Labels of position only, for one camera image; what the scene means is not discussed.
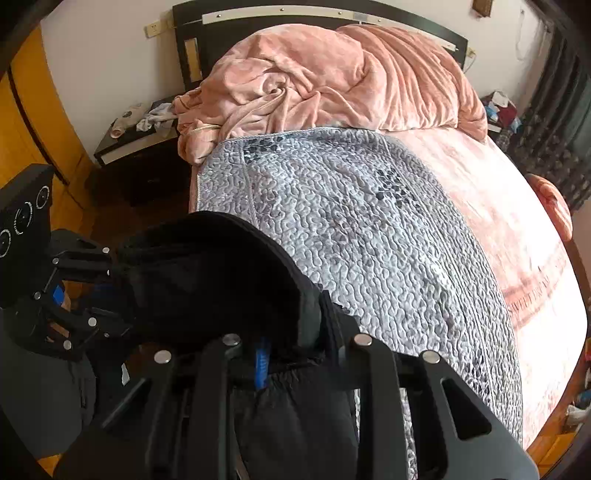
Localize dark bedside table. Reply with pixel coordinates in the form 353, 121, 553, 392
90, 95, 195, 208

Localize white wall cable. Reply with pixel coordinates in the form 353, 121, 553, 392
516, 18, 536, 63

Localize cluttered bedside table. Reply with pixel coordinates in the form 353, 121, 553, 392
480, 90, 523, 137

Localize beige cloth item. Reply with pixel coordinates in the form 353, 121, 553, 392
111, 106, 141, 138

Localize dark patterned curtain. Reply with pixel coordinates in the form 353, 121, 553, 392
508, 28, 591, 213

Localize bed with pink sheet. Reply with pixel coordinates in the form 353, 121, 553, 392
187, 124, 583, 462

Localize grey quilted bed mat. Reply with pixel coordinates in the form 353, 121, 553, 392
191, 127, 525, 480

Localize black quilted pants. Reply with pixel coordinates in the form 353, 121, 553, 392
115, 211, 362, 480

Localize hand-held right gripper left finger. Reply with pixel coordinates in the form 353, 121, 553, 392
55, 335, 272, 480

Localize pink pillow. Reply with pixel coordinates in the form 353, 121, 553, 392
526, 173, 573, 241

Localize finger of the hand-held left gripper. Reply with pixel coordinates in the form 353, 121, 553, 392
46, 231, 122, 283
18, 288, 134, 361

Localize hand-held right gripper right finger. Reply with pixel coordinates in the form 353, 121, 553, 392
323, 335, 541, 480

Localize pink fleece blanket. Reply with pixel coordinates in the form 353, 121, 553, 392
175, 23, 488, 166

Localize yellow wooden wardrobe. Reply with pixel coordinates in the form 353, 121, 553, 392
0, 25, 95, 222

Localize white crumpled socks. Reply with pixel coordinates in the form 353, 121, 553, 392
136, 102, 178, 132

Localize dark wooden headboard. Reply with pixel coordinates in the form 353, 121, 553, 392
172, 0, 469, 93

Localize person's grey jacket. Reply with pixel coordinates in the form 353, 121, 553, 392
0, 314, 99, 460

